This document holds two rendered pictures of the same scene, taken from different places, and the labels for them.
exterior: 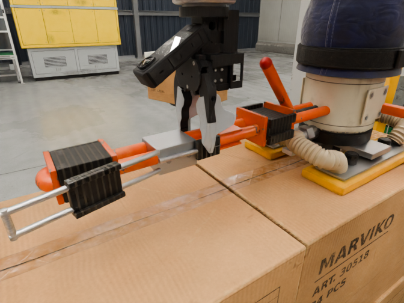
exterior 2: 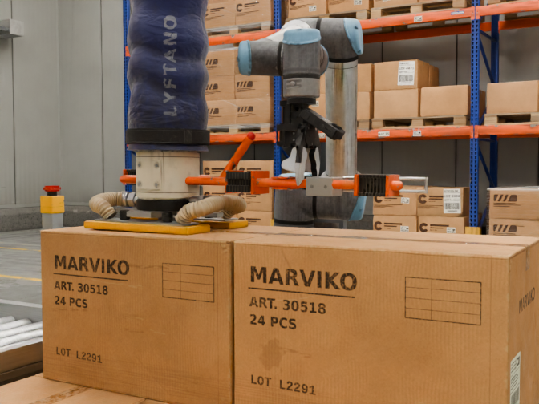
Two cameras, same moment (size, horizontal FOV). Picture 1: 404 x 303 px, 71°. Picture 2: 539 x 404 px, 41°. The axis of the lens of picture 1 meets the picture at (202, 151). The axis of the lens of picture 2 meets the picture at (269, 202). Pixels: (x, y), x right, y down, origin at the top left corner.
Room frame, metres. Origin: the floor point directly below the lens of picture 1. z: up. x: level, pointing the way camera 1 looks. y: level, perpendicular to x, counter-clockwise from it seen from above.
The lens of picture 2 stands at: (1.34, 1.51, 1.11)
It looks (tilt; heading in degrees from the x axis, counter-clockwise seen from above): 3 degrees down; 242
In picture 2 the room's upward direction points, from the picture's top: straight up
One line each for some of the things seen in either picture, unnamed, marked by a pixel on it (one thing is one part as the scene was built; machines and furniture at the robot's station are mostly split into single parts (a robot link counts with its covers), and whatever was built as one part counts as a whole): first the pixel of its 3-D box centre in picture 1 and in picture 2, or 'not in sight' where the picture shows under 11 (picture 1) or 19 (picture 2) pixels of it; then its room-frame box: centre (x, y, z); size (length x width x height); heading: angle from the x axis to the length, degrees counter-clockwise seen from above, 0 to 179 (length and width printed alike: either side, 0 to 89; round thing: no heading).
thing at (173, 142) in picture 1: (169, 150); (324, 186); (0.42, 0.05, 1.06); 0.07 x 0.07 x 0.04; 33
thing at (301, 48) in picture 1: (349, 53); (168, 137); (0.67, -0.34, 1.19); 0.23 x 0.23 x 0.04
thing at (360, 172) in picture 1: (367, 155); (188, 216); (0.60, -0.39, 0.97); 0.34 x 0.10 x 0.05; 123
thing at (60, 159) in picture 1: (82, 168); (376, 185); (0.35, 0.17, 1.07); 0.08 x 0.07 x 0.05; 123
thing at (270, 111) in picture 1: (264, 122); (247, 182); (0.54, -0.13, 1.07); 0.10 x 0.08 x 0.06; 33
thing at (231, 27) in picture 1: (207, 51); (298, 123); (0.46, -0.01, 1.21); 0.09 x 0.08 x 0.12; 122
